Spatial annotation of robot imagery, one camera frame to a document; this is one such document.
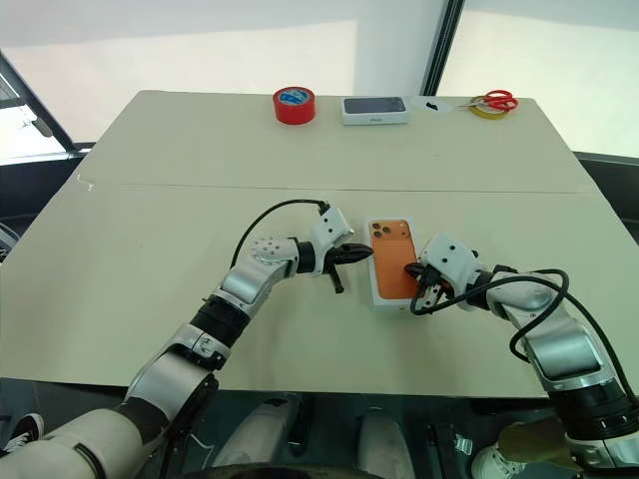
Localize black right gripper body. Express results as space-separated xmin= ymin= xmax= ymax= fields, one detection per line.
xmin=420 ymin=265 xmax=453 ymax=306

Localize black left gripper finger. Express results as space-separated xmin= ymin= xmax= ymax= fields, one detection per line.
xmin=325 ymin=263 xmax=346 ymax=297
xmin=343 ymin=241 xmax=375 ymax=265

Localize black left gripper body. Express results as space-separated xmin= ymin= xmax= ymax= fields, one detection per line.
xmin=319 ymin=242 xmax=351 ymax=275

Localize orange phone box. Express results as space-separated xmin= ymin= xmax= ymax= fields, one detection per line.
xmin=362 ymin=215 xmax=423 ymax=316

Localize white phone box dark print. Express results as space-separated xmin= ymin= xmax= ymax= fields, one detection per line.
xmin=341 ymin=95 xmax=411 ymax=127

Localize pale rounded shape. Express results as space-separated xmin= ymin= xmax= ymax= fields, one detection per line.
xmin=354 ymin=407 xmax=416 ymax=479

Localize red tape roll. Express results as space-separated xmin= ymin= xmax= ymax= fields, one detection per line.
xmin=273 ymin=86 xmax=318 ymax=125

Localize white paper black mark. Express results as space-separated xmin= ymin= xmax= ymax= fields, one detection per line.
xmin=408 ymin=94 xmax=468 ymax=114

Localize yellow tape roll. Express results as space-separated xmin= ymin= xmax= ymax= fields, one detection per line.
xmin=471 ymin=94 xmax=511 ymax=122

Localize olive yellow cloth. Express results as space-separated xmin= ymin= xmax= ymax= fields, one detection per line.
xmin=498 ymin=418 xmax=585 ymax=471

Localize black and white sneaker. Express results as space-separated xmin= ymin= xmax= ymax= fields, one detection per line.
xmin=0 ymin=412 xmax=46 ymax=456

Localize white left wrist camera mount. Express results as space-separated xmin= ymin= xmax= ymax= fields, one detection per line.
xmin=311 ymin=206 xmax=357 ymax=256

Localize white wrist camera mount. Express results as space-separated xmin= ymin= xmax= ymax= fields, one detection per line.
xmin=311 ymin=206 xmax=357 ymax=256
xmin=417 ymin=233 xmax=481 ymax=300

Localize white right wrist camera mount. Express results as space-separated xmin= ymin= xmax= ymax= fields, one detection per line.
xmin=417 ymin=233 xmax=481 ymax=300

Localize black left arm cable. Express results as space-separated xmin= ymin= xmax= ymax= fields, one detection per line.
xmin=232 ymin=199 xmax=330 ymax=270

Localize red handled scissors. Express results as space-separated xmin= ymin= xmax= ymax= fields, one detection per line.
xmin=454 ymin=89 xmax=520 ymax=112

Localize black window frame post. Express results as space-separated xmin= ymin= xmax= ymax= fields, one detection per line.
xmin=422 ymin=0 xmax=466 ymax=97

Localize black slanted frame bar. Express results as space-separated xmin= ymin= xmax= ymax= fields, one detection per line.
xmin=0 ymin=49 xmax=96 ymax=161

